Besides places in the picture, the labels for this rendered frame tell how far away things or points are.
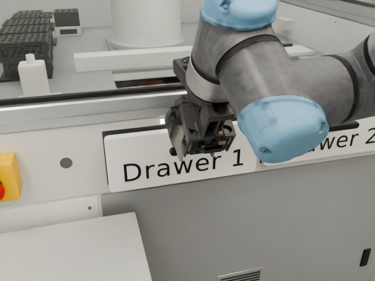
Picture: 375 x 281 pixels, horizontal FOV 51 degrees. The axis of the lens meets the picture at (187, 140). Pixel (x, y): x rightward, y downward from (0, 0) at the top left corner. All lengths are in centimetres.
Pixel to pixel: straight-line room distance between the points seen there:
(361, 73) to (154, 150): 40
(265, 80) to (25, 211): 55
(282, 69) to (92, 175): 47
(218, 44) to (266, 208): 57
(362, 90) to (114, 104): 42
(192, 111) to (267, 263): 56
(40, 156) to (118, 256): 22
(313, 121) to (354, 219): 73
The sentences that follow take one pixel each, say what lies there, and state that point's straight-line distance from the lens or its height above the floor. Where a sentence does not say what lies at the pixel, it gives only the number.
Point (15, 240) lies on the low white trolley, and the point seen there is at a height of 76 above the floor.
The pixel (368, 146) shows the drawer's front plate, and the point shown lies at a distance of 94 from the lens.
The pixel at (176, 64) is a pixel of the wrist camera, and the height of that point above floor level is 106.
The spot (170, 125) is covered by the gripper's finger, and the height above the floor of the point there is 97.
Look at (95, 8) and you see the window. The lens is 67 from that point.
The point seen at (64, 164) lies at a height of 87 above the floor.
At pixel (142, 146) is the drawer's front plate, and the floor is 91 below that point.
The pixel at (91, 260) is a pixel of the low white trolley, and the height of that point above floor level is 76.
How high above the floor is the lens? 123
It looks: 27 degrees down
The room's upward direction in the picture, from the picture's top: straight up
